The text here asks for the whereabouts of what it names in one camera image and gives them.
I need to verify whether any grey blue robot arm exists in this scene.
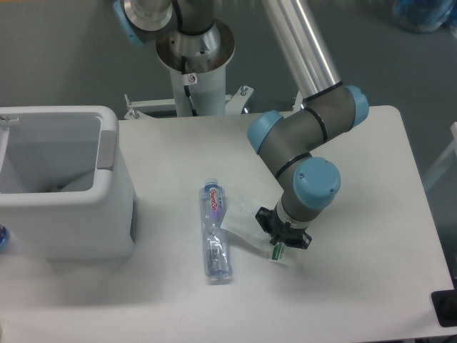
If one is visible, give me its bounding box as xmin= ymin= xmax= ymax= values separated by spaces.
xmin=111 ymin=1 xmax=369 ymax=249

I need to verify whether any white trash can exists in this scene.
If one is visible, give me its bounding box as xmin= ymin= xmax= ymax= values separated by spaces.
xmin=1 ymin=106 xmax=138 ymax=259

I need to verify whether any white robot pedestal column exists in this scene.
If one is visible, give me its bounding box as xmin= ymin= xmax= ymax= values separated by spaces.
xmin=156 ymin=19 xmax=235 ymax=112

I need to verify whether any black cable on pedestal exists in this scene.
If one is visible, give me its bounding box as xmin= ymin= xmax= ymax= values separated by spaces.
xmin=180 ymin=56 xmax=199 ymax=117

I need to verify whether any white pedestal base frame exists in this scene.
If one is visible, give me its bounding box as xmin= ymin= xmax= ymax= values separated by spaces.
xmin=124 ymin=85 xmax=254 ymax=119

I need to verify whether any white frame at right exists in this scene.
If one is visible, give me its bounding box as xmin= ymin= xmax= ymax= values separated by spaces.
xmin=423 ymin=122 xmax=456 ymax=192

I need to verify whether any crushed clear plastic bottle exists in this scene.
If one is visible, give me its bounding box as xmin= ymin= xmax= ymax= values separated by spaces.
xmin=199 ymin=178 xmax=233 ymax=283

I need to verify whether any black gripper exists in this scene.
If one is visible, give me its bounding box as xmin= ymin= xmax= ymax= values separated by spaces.
xmin=255 ymin=207 xmax=312 ymax=249

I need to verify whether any blue plastic bag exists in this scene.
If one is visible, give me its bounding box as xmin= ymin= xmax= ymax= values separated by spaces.
xmin=391 ymin=0 xmax=456 ymax=34

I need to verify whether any clear plastic bag green label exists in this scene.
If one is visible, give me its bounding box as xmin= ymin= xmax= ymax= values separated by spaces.
xmin=221 ymin=194 xmax=299 ymax=268

